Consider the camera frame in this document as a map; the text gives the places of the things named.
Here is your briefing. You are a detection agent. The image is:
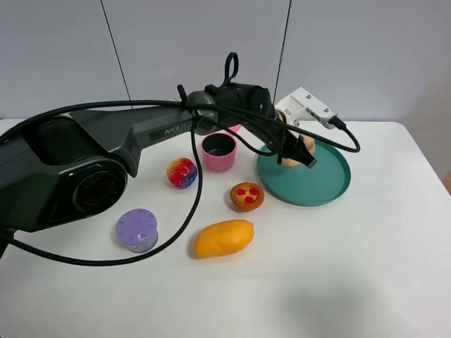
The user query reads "teal round plate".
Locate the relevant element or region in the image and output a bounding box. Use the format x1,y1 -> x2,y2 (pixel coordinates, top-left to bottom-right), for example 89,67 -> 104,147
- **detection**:
257,141 -> 351,207

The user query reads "purple lidded jar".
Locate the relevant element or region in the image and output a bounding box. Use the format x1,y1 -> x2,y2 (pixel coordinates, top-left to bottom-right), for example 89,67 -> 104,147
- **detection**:
115,208 -> 159,254

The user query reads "yellow mango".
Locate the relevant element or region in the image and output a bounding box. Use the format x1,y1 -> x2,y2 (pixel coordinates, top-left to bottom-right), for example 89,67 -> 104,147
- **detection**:
193,220 -> 254,259

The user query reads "pink cup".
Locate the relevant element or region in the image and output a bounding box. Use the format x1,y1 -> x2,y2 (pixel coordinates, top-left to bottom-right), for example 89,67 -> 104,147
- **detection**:
201,133 -> 237,172

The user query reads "red yellow purple ball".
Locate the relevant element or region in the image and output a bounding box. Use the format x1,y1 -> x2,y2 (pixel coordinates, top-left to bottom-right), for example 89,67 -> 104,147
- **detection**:
166,158 -> 198,189

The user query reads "fruit tart toy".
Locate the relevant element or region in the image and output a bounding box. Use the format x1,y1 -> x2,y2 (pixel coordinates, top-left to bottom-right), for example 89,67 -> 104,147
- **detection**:
230,182 -> 265,211

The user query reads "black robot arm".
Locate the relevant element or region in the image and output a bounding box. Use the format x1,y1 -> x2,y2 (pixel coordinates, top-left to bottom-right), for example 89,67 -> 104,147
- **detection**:
1,81 -> 316,249

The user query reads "tan potato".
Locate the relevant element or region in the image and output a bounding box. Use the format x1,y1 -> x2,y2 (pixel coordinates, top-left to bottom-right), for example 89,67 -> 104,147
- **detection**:
281,134 -> 317,168

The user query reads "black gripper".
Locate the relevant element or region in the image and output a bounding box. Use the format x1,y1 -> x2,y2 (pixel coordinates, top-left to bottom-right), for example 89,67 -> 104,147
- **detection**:
242,118 -> 317,168

